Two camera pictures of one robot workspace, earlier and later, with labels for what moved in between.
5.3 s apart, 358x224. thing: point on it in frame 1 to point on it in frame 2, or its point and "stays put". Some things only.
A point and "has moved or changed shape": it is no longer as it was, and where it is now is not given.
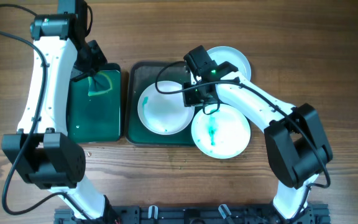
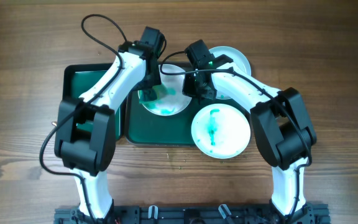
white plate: x=222 y=54 stays put
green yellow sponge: x=99 y=83 has moved or changed shape
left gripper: x=98 y=60 to x=153 y=79
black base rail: x=199 y=214 stays put
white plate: x=165 y=114 has moved or changed shape
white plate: x=222 y=134 stays put
